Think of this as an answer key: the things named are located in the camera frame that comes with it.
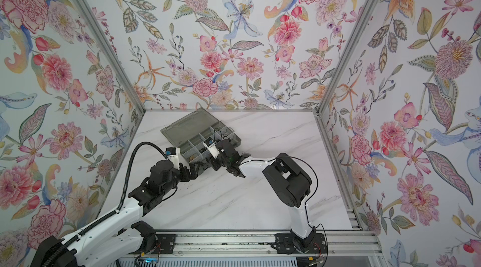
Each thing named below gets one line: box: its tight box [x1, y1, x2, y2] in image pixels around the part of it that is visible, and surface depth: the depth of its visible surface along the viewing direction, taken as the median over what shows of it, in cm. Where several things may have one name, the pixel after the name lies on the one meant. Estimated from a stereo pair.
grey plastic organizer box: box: [160, 107, 242, 173], surface depth 110 cm
